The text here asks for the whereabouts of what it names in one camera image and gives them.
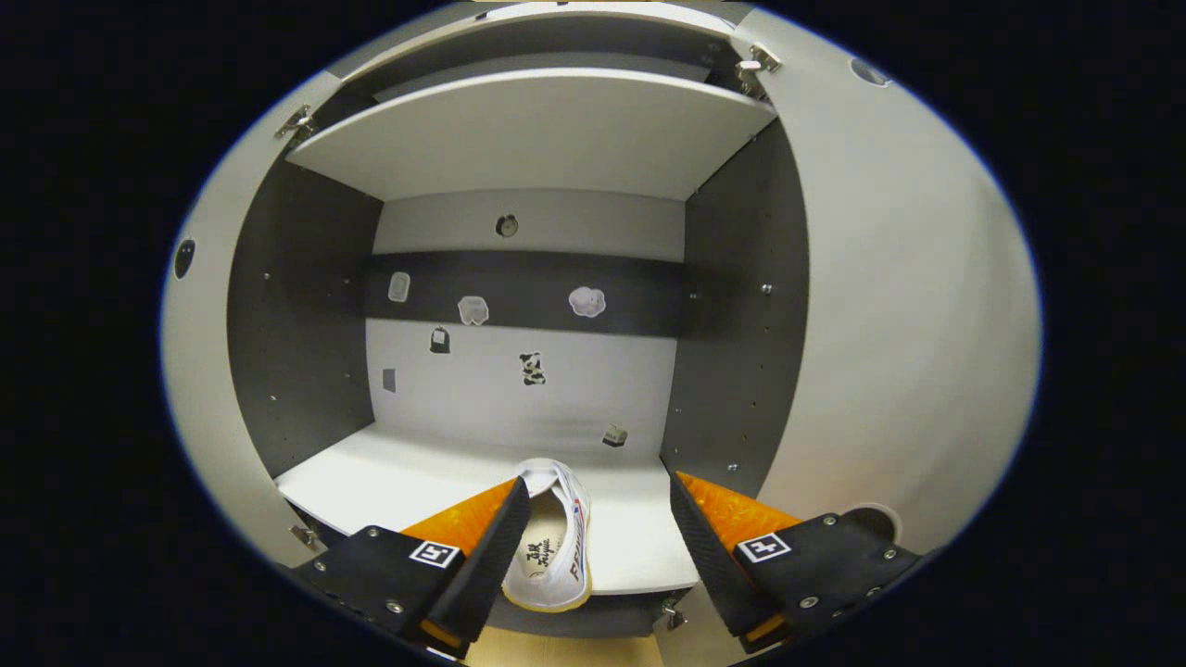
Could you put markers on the white canvas shoe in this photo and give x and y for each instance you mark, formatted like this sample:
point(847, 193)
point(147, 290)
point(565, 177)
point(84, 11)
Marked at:
point(556, 556)

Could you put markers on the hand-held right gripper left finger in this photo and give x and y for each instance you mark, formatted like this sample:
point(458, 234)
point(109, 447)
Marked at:
point(491, 565)

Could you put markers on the white cabinet shelf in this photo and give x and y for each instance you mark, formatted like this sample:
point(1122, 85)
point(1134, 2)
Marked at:
point(528, 139)
point(389, 482)

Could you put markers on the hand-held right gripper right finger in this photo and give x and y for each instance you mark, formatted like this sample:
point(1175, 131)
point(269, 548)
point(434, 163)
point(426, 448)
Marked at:
point(709, 570)

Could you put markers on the white shoe cabinet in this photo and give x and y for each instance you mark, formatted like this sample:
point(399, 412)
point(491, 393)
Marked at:
point(519, 389)

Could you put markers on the white shoe cabinet door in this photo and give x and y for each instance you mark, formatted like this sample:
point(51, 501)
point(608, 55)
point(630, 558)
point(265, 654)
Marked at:
point(908, 324)
point(199, 371)

